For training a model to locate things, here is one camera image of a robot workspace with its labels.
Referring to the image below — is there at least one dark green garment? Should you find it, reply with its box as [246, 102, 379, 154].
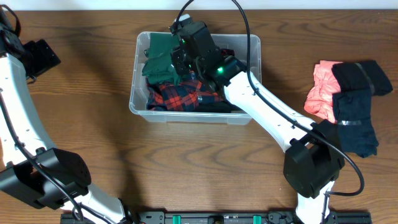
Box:
[142, 32, 182, 85]

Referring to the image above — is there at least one red navy plaid shirt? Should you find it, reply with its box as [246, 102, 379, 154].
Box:
[143, 70, 224, 112]

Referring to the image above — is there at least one black garment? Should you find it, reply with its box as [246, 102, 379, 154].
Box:
[331, 60, 393, 96]
[194, 101, 241, 113]

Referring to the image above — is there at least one navy garment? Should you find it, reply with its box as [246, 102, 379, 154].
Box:
[333, 90, 379, 158]

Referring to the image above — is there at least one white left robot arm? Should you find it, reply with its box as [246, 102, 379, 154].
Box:
[1, 4, 133, 223]

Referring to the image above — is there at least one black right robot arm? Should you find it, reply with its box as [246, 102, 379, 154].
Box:
[170, 17, 345, 223]

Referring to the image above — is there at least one clear plastic storage bin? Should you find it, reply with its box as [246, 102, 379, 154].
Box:
[129, 31, 264, 126]

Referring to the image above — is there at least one salmon pink garment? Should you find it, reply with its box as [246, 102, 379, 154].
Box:
[304, 60, 341, 123]

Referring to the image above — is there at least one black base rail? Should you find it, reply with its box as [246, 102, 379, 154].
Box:
[60, 210, 373, 224]

